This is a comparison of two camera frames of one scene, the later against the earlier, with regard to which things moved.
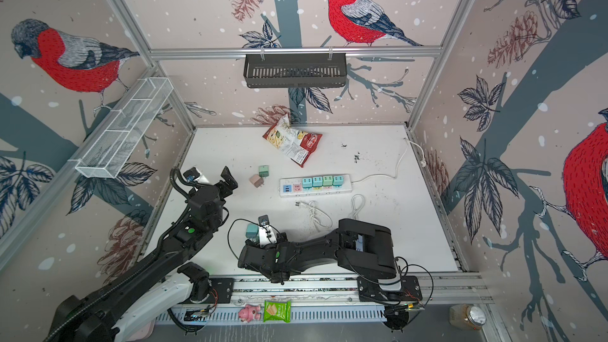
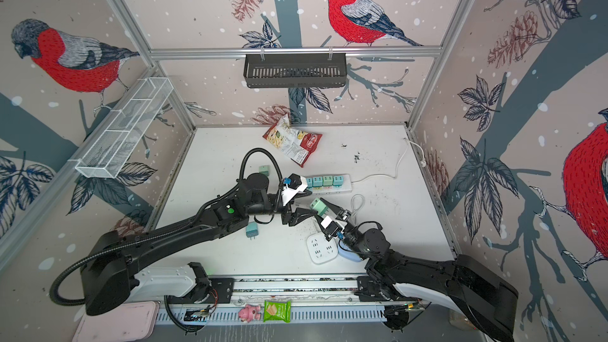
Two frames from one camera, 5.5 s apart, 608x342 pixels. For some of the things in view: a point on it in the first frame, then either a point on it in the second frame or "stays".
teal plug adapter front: x=252 y=230 stays
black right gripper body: x=277 y=246 → x=351 y=233
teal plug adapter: x=338 y=180 stays
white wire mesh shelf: x=114 y=141 stays
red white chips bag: x=296 y=145 stays
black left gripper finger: x=229 y=178 → x=301 y=214
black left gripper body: x=222 y=191 → x=286 y=214
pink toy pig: x=249 y=313 stays
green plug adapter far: x=264 y=171 stays
